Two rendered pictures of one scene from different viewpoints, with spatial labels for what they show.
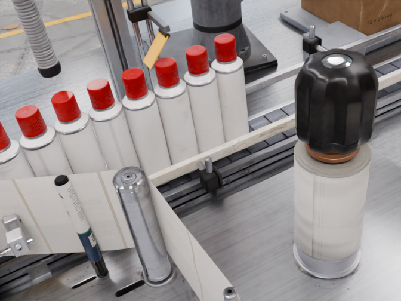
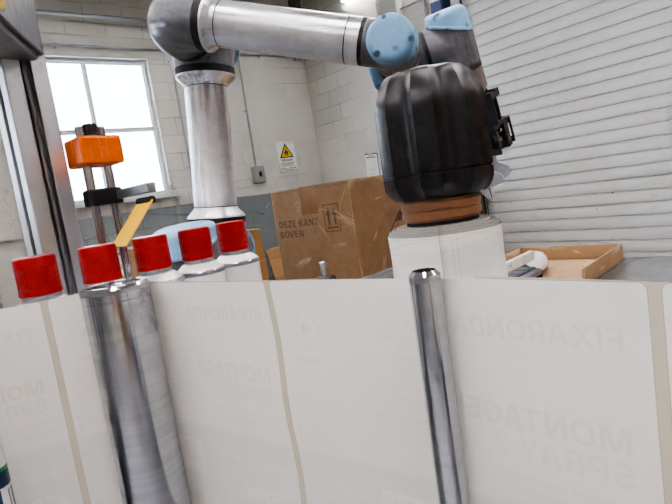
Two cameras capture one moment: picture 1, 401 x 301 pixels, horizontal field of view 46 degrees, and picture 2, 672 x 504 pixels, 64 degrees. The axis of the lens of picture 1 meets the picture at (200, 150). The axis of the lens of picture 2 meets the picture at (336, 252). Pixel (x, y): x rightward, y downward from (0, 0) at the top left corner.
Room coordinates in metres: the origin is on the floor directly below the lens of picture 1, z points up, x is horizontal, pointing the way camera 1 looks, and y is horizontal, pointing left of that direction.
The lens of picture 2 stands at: (0.08, 0.11, 1.10)
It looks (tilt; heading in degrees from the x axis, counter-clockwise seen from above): 6 degrees down; 332
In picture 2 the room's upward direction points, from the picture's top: 9 degrees counter-clockwise
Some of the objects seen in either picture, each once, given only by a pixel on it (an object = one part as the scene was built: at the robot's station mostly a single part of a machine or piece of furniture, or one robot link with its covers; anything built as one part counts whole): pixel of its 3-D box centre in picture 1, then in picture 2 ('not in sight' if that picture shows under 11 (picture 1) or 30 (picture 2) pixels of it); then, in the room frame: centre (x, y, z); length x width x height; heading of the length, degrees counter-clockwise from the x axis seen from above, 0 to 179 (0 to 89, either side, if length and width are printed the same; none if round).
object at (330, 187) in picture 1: (330, 172); (448, 269); (0.40, -0.15, 1.03); 0.09 x 0.09 x 0.30
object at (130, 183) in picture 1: (145, 230); (144, 437); (0.41, 0.09, 0.97); 0.05 x 0.05 x 0.19
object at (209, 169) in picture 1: (212, 185); not in sight; (0.55, -0.01, 0.89); 0.03 x 0.03 x 0.12; 20
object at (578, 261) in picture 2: not in sight; (547, 264); (0.97, -0.92, 0.85); 0.30 x 0.26 x 0.04; 110
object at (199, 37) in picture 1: (218, 35); not in sight; (1.05, -0.09, 0.90); 0.15 x 0.15 x 0.10
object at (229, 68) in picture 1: (230, 93); (244, 309); (0.67, -0.07, 0.98); 0.05 x 0.05 x 0.20
